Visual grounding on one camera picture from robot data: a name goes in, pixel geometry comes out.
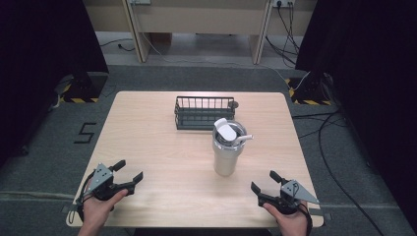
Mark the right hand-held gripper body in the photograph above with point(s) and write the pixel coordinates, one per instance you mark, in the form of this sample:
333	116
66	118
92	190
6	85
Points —
288	196

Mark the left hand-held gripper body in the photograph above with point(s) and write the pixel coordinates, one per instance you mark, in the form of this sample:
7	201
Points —
100	177

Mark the person's right hand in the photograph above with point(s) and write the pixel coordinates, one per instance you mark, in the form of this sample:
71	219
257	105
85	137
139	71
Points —
290	223

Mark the person's left hand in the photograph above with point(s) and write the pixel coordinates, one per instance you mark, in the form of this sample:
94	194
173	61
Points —
96	209

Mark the white tumbler with lid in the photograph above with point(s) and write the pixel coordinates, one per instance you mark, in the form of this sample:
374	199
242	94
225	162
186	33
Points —
226	147

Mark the stand base with striped tape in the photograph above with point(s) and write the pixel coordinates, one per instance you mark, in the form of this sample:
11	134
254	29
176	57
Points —
83	90
309	91

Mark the small dark round knob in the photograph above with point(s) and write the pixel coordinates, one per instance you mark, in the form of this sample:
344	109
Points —
234	105

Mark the black curtain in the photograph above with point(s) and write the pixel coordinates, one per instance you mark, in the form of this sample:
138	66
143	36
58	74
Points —
39	65
370	82

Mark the beige wooden desk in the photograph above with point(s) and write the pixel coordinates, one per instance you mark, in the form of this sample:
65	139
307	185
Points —
196	19

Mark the white wall socket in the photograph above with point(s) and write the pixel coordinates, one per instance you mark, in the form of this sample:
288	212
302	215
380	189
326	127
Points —
283	2

